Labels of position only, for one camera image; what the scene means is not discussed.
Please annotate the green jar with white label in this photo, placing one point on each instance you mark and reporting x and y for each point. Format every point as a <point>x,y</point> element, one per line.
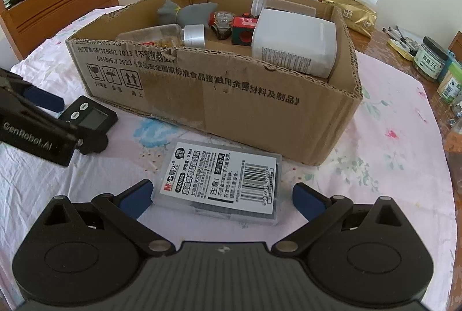
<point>450,83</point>

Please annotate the clear bottle with silver cap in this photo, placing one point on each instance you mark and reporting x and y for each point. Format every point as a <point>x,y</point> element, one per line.
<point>162,35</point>

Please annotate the clear case with white label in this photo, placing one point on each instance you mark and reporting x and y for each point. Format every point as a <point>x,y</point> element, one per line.
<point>220,181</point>

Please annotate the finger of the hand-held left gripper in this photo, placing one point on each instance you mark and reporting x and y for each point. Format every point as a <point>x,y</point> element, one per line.
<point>45,100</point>
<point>92,145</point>

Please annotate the clear plastic jar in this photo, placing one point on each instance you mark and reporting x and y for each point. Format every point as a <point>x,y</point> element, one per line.
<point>285,6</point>

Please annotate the pack of pens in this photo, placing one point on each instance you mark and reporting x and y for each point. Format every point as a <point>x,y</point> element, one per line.
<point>402,42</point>

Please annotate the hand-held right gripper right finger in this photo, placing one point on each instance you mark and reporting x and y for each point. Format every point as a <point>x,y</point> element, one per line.
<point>308,199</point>

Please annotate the gold foil bag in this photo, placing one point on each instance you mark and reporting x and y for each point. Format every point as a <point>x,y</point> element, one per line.
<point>352,13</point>

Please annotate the grey plush toy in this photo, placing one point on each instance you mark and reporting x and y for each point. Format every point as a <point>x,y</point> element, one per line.
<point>187,11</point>

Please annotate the white plastic bottle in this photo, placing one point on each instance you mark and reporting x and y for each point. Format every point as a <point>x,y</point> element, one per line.
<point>296,42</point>

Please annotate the glass jar with dark lid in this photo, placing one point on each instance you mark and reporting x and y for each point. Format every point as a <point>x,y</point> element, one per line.
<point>429,60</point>

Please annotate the cardboard box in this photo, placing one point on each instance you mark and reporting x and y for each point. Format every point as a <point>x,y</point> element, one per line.
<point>234,98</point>

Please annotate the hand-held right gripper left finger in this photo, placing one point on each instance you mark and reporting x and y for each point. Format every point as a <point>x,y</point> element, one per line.
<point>139,196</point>

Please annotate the small glass jar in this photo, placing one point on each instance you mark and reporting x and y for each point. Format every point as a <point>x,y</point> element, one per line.
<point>222,22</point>

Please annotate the red toy truck block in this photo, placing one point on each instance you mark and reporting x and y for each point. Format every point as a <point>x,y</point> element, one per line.
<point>245,29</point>

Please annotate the black digital timer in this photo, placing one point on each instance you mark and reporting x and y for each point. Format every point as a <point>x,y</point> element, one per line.
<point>90,114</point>

